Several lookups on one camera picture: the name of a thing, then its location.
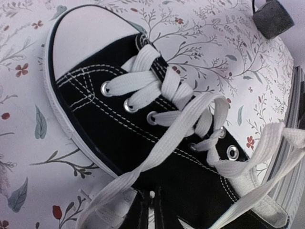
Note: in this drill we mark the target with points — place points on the floral patterned table mat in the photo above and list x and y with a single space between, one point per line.
213 45

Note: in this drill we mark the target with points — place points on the front aluminium rail frame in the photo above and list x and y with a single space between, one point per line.
288 190

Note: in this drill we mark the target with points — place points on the black white canvas sneaker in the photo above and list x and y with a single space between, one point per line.
127 110

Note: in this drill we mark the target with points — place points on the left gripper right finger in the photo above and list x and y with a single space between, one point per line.
164 217

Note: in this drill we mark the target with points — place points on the grey metal mug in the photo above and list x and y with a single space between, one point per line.
272 19

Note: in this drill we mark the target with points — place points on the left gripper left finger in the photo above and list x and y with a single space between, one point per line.
137 216

